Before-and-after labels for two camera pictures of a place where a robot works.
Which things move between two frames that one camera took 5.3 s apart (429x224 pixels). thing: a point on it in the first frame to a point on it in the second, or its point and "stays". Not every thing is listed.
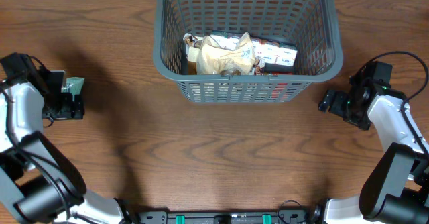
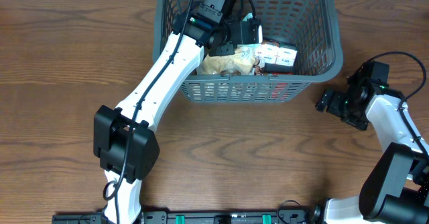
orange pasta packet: x=241 y=90 stays
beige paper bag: x=212 y=60 stays
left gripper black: x=64 y=107 to x=227 y=47
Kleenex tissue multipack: x=266 y=50 stays
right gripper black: x=336 y=102 stays
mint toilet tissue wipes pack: x=74 y=85 to x=260 y=31
